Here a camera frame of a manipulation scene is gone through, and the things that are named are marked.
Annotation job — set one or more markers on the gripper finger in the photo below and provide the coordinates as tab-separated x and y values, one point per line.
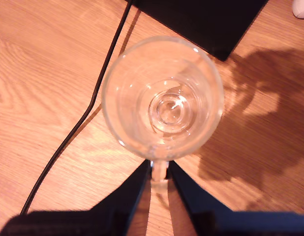
191	196
127	196

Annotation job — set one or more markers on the small footed glass cup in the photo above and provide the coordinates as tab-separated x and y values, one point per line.
122	110

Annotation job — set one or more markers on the large black Huawei monitor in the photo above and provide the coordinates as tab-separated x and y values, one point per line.
203	24

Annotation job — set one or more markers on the white game controller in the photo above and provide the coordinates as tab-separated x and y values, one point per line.
302	8

